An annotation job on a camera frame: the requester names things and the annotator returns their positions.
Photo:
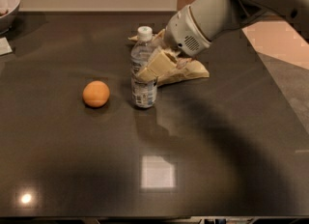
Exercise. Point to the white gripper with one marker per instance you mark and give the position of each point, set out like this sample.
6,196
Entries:
182,34

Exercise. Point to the clear plastic water bottle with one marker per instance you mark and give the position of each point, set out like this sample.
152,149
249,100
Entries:
143,83

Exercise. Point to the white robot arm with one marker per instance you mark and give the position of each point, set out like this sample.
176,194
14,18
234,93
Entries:
216,17

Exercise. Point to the brown chip bag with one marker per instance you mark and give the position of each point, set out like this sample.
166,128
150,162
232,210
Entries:
186,68

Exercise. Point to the orange fruit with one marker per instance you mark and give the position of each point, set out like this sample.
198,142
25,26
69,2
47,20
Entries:
96,94

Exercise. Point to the white paper napkin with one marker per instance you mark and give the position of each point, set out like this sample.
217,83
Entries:
4,47

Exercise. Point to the metal bowl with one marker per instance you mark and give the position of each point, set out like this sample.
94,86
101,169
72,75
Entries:
8,13

